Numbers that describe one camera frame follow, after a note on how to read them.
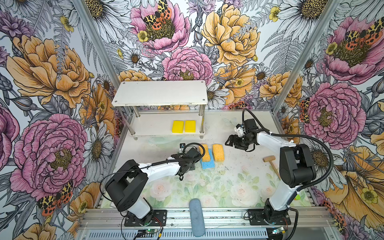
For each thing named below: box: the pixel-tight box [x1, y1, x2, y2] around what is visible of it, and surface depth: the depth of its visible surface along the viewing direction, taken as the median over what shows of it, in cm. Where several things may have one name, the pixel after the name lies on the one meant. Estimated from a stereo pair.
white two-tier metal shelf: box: [111, 80, 208, 140], surface depth 89 cm
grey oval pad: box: [189, 198, 206, 238], surface depth 73 cm
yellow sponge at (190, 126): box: [184, 120, 197, 133], surface depth 105 cm
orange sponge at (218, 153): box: [213, 143, 225, 162], surface depth 98 cm
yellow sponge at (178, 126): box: [171, 120, 185, 134], surface depth 104 cm
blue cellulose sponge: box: [200, 148, 216, 170], surface depth 92 cm
